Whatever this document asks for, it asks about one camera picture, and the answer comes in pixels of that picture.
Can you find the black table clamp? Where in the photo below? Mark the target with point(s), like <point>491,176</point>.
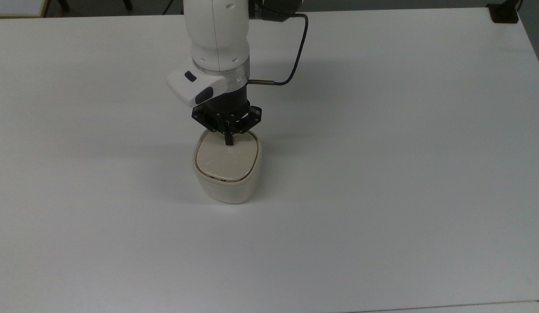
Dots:
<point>503,12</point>

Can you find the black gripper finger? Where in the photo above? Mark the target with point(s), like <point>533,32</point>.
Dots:
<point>227,134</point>
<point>232,134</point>

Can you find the cream plastic trash bin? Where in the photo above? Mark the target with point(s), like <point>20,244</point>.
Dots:
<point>228,191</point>

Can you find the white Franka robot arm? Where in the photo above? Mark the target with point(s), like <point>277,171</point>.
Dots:
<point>217,39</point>

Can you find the white board with wooden edge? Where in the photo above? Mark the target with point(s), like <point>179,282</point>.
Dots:
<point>17,6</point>

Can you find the dark furniture leg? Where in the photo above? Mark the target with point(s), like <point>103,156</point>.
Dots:
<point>127,4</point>
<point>64,4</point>

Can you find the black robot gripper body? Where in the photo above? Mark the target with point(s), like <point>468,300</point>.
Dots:
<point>225,108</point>

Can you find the cream trash bin lid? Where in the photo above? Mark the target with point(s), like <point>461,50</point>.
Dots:
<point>225,161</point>

